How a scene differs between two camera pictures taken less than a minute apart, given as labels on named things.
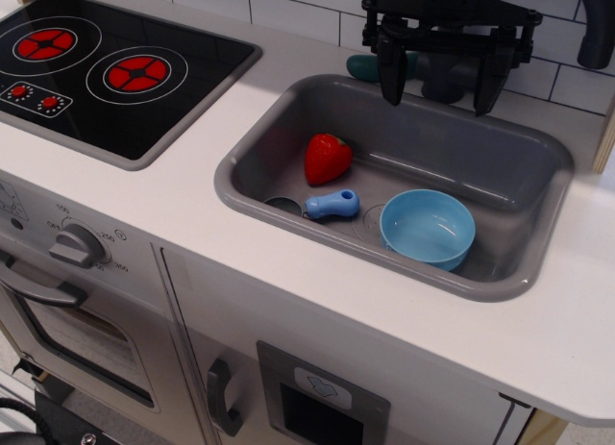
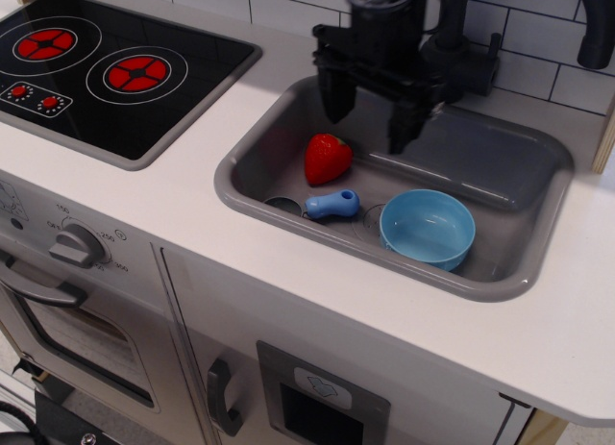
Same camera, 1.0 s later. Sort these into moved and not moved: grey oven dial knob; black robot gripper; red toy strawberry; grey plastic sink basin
Moved: black robot gripper
Not moved: grey oven dial knob; grey plastic sink basin; red toy strawberry
